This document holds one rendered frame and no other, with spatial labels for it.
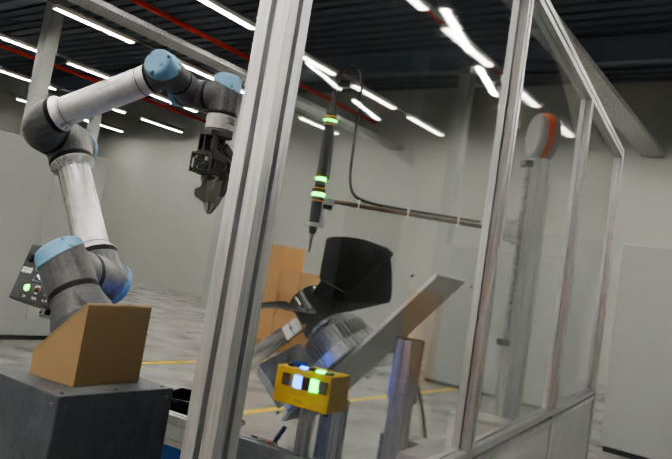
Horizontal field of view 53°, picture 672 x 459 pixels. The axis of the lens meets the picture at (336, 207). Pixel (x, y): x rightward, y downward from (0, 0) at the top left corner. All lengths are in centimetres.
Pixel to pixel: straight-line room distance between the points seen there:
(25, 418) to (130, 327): 28
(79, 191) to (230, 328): 124
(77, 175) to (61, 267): 35
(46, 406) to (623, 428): 642
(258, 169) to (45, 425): 91
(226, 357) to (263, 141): 22
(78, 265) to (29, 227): 670
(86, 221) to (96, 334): 40
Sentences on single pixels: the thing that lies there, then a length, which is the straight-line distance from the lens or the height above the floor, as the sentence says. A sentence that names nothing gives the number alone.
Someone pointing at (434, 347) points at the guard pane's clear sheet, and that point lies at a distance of 125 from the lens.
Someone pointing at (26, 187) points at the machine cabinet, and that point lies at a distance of 830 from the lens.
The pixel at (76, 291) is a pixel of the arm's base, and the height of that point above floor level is 119.
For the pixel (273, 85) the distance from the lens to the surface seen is 72.
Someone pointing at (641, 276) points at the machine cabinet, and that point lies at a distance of 733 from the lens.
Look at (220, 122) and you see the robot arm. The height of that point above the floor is 165.
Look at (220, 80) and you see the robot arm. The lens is 178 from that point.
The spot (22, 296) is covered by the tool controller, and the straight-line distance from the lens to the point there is 240.
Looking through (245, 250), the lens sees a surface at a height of 133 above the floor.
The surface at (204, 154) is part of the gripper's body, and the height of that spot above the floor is 156.
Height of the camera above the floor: 132
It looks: 5 degrees up
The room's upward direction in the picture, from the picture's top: 9 degrees clockwise
